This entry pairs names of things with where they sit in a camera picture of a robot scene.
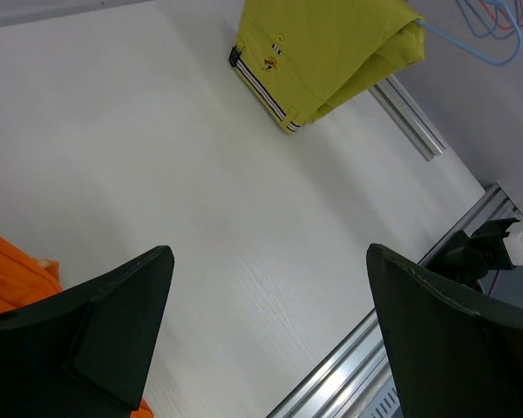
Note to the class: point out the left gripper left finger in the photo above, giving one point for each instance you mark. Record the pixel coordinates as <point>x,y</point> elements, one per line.
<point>87,335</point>

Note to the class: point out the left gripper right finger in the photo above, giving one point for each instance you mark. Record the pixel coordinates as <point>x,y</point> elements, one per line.
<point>453,352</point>

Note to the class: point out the yellow-green trousers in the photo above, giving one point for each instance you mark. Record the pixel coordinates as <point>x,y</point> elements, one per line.
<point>302,59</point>

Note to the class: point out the light blue wire hanger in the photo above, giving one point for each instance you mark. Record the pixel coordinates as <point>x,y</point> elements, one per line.
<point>443,21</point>

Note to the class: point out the orange garment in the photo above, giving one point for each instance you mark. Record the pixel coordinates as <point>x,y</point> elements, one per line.
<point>17,270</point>

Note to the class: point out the blue spare hangers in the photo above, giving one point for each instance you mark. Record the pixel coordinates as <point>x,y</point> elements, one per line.
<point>479,23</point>

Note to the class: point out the pink spare hangers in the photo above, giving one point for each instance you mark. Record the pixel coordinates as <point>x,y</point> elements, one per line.
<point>501,12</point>

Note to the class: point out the slotted grey cable duct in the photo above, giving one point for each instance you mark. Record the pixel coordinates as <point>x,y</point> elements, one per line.
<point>385,403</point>

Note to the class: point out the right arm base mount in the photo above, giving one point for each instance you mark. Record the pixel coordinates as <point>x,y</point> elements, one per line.
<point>467,259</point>

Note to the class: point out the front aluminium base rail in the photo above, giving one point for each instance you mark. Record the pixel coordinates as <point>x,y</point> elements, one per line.
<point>345,381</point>

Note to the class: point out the right aluminium frame post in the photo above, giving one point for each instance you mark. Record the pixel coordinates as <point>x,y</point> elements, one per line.
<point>409,117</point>

